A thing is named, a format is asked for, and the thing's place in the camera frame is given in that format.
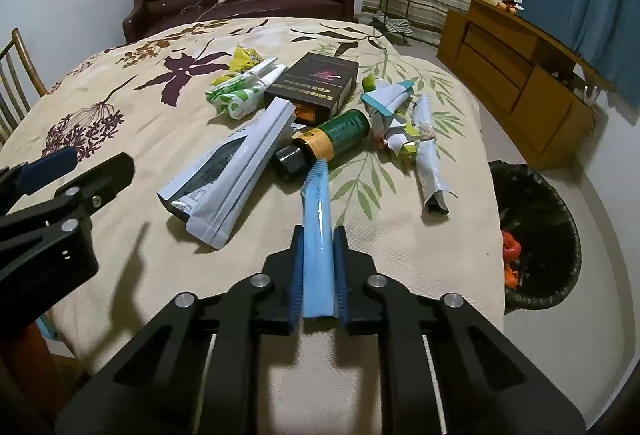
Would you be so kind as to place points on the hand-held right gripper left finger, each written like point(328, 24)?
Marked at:
point(297, 275)

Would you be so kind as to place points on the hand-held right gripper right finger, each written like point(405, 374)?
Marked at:
point(341, 275)

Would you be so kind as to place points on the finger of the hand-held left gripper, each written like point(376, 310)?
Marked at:
point(100, 180)
point(50, 167)

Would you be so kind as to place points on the light blue plastic packet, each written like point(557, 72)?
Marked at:
point(317, 240)

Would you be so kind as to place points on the white yellow-green wrapper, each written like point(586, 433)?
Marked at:
point(397, 137)

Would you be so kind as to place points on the yellow plastic wrapper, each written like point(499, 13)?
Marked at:
point(242, 57)

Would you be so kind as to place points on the bin with black bag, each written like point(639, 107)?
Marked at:
point(545, 215)

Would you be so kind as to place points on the person's left forearm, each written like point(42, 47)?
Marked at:
point(35, 365)

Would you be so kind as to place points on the floral beige tablecloth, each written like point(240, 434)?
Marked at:
point(150, 150)

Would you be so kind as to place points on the grey foil pouch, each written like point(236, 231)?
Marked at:
point(225, 175)

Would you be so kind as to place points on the wooden chair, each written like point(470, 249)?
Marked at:
point(19, 37)

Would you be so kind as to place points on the long silver foil wrapper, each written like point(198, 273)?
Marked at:
point(430, 165)

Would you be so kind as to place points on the green bottle with black cap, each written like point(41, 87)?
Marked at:
point(345, 127)

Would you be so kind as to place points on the green and white wrapper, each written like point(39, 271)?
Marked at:
point(232, 100)

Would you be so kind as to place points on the orange plastic bag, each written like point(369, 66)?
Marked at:
point(511, 247)

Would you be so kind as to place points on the teal and white wrapper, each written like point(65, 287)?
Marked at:
point(387, 97)

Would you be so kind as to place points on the dark brown cardboard box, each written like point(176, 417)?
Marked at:
point(315, 80)

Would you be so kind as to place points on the white plastic wrapper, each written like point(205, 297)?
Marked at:
point(267, 72)

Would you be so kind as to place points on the wooden cabinet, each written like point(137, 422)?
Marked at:
point(500, 75)

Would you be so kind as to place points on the checked cloth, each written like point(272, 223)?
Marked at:
point(395, 24)

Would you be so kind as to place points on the mouse plush toy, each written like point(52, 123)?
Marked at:
point(509, 0)

